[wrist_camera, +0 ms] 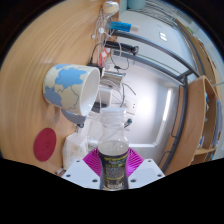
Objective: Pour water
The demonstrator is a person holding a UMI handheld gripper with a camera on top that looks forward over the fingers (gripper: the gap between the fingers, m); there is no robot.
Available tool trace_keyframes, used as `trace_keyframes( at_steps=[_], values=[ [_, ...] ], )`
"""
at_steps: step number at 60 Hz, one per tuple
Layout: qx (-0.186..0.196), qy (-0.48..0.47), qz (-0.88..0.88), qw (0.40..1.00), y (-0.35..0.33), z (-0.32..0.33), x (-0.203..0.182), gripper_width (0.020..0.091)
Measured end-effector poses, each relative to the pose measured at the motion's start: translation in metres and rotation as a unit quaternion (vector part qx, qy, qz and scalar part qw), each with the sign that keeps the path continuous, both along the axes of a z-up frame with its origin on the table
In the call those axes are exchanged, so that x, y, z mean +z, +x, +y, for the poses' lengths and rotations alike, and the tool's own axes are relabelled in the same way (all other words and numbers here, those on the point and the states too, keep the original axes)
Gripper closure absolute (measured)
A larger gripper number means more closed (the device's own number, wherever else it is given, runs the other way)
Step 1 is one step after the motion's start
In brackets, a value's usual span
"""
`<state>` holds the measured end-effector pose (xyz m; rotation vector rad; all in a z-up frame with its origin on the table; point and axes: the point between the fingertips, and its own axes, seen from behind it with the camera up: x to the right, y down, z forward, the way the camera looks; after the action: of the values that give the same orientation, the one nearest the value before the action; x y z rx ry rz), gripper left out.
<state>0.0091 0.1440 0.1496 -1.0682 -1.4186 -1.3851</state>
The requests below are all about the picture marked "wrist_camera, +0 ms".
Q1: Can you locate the white mug with blue map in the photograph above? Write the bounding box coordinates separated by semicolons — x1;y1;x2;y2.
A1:
42;63;102;128

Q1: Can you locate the grey metal bed frame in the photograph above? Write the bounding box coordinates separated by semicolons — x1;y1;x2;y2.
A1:
113;29;201;173

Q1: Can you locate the large wooden shelf unit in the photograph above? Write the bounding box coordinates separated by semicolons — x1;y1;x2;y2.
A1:
164;74;224;176

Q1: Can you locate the white desk lamp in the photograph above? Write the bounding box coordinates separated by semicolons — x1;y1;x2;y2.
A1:
126;88;173;149

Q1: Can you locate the shiny metal cup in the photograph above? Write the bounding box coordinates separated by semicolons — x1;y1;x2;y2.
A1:
101;69;126;89

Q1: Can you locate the white charger adapter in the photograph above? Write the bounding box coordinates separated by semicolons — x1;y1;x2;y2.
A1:
99;86;113;104

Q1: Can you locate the black electric shaver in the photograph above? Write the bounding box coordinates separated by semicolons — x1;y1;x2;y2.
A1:
104;40;139;56

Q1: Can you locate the flat round red coaster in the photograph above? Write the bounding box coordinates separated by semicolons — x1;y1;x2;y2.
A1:
33;127;58;163

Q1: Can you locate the blue tube with white cap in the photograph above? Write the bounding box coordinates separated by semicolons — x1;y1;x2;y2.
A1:
107;20;139;34

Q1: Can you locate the clear bottle with dark label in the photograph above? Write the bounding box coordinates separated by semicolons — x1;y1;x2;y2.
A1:
97;106;131;192

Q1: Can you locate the white wall socket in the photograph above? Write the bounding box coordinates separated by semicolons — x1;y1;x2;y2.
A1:
123;98;138;114

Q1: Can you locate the teal cushioned seat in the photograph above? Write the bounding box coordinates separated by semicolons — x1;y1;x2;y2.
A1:
119;0;148;10

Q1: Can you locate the narrow wooden shelf unit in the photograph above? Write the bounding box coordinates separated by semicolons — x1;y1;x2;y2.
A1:
173;18;224;88

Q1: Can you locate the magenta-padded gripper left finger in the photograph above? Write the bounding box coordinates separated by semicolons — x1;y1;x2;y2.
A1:
62;148;101;190

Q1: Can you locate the black charger adapter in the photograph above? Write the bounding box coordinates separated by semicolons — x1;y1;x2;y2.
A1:
88;61;104;70

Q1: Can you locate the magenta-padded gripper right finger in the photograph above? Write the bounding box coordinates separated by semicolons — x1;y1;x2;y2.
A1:
127;148;166;190

